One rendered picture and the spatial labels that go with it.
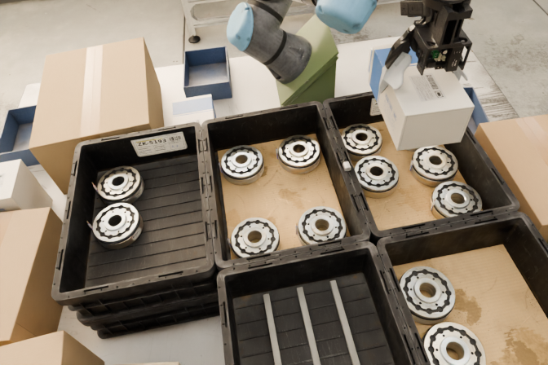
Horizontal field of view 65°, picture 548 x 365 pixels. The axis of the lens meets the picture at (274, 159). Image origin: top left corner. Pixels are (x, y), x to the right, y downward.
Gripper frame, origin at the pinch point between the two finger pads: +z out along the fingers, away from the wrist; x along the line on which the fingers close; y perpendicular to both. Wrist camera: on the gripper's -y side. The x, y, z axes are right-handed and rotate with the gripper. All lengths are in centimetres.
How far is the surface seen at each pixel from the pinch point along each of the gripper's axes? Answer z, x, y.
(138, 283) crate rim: 18, -56, 23
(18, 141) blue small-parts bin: 41, -106, -43
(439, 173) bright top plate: 24.7, 9.1, 3.4
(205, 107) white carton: 32, -45, -37
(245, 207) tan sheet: 28.0, -36.1, 3.1
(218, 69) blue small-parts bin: 41, -42, -66
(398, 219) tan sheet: 27.8, -2.8, 12.0
